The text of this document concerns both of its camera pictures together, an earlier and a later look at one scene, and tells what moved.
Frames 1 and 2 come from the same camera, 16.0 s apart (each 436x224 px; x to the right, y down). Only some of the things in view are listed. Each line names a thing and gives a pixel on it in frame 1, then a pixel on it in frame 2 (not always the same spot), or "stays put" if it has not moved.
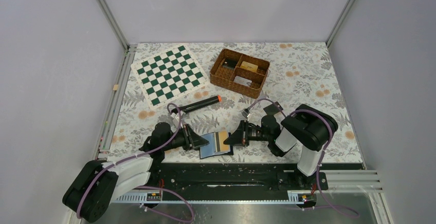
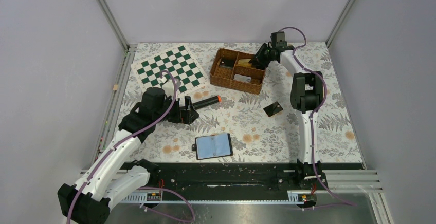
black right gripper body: x=249 y=133 -> x=264 y=56
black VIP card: x=272 y=109 stays put
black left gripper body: x=183 y=138 -> x=178 y=115
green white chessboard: x=167 y=76 stays put
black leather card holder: x=216 y=146 stays put
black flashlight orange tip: x=186 y=109 stays put
